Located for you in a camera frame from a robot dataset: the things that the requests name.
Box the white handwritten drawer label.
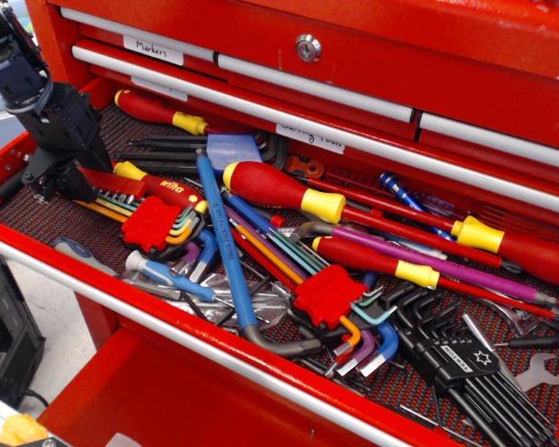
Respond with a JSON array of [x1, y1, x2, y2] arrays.
[[276, 124, 346, 155]]

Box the lower red drawer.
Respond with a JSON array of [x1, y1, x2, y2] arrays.
[[39, 329, 369, 446]]

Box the red yellow screwdriver right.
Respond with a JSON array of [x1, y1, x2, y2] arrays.
[[305, 178, 559, 286]]

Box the red bit holder with bits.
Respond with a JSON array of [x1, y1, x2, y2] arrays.
[[77, 167, 147, 199]]

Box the slim red yellow screwdriver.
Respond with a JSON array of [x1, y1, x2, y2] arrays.
[[312, 234, 559, 318]]

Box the purple long hex key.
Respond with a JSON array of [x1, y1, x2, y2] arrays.
[[291, 222, 557, 307]]

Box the long blue hex key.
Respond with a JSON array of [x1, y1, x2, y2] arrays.
[[197, 149, 321, 359]]

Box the red tool chest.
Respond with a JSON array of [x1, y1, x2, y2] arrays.
[[25, 0, 559, 447]]

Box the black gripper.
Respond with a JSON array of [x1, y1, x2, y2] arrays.
[[17, 82, 112, 203]]

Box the small silver flat wrench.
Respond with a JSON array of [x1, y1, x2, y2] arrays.
[[515, 352, 559, 392]]

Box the large red yellow screwdriver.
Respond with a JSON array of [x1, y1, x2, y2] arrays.
[[223, 161, 503, 268]]

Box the left colourful hex key set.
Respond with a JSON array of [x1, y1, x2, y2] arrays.
[[75, 194, 206, 262]]

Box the red black mesh drawer liner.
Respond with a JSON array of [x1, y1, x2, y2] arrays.
[[0, 102, 559, 447]]

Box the wiha red yellow screwdriver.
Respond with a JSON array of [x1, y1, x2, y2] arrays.
[[114, 161, 209, 213]]

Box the blue metal pen tool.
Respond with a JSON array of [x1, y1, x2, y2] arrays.
[[379, 171, 456, 241]]

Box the open red drawer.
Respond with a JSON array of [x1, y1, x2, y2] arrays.
[[0, 80, 559, 446]]

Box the grey blue handle screwdriver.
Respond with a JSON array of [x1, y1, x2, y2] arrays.
[[52, 237, 117, 278]]

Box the silver drawer lock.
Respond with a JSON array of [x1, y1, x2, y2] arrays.
[[295, 34, 322, 62]]

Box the colourful hex key set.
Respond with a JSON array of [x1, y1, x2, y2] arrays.
[[75, 194, 206, 262], [222, 188, 399, 377]]

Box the red bit rail at back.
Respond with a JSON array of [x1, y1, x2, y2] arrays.
[[284, 156, 388, 195]]

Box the red yellow screwdriver back left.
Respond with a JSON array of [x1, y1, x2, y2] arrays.
[[115, 89, 218, 136]]

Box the white Markers label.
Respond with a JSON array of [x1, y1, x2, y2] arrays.
[[123, 34, 184, 66]]

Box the black red handle tool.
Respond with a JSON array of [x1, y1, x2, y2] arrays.
[[0, 168, 25, 207]]

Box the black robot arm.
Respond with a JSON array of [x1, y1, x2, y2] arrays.
[[0, 1, 112, 203]]

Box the blue white precision screwdriver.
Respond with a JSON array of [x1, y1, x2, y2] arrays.
[[126, 251, 235, 308]]

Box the blue holder black hex keys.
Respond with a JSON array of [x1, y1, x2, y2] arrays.
[[115, 130, 288, 175]]

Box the black Tekton torx key set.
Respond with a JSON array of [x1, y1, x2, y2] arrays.
[[379, 282, 559, 446]]

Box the black box on floor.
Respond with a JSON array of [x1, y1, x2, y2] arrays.
[[0, 255, 45, 407]]

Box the centre colourful hex key set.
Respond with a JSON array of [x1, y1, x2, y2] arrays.
[[222, 188, 399, 377]]

